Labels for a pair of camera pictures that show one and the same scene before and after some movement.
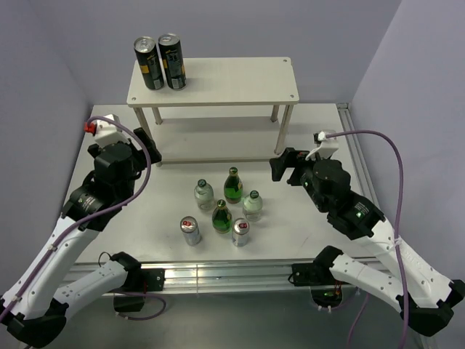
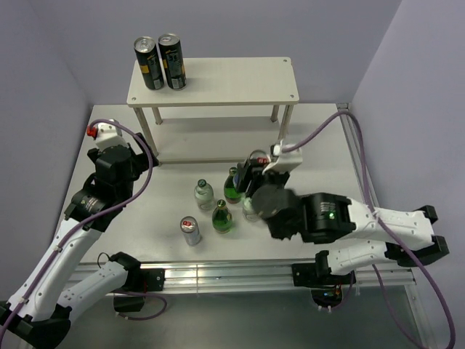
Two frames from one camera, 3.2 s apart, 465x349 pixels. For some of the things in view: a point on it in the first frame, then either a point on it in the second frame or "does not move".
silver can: (189, 227) does not move
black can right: (174, 61) does not move
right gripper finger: (279, 165) to (244, 177)
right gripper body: (308, 169) to (280, 179)
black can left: (145, 48) does not move
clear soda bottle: (203, 193) does not move
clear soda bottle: (252, 206) does not move
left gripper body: (139, 161) does not move
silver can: (240, 231) to (259, 158)
